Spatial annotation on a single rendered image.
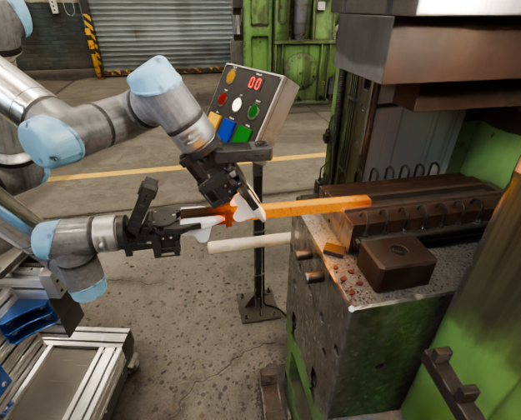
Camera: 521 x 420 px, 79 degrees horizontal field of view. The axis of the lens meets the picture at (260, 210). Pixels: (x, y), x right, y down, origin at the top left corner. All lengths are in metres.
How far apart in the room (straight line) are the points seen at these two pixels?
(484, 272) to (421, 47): 0.38
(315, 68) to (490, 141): 4.62
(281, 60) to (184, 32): 3.56
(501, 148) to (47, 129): 1.01
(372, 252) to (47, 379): 1.28
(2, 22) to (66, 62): 8.07
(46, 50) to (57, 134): 8.50
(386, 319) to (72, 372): 1.19
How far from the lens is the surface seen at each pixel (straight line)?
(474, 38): 0.66
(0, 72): 0.64
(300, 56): 5.47
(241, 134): 1.08
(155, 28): 8.49
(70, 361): 1.56
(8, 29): 0.89
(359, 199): 0.75
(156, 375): 1.65
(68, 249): 0.71
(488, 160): 1.09
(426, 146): 1.04
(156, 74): 0.54
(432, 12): 0.54
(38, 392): 1.54
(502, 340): 0.66
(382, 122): 0.93
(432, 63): 0.62
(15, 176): 1.07
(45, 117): 0.55
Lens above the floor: 1.38
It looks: 33 degrees down
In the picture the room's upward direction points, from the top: straight up
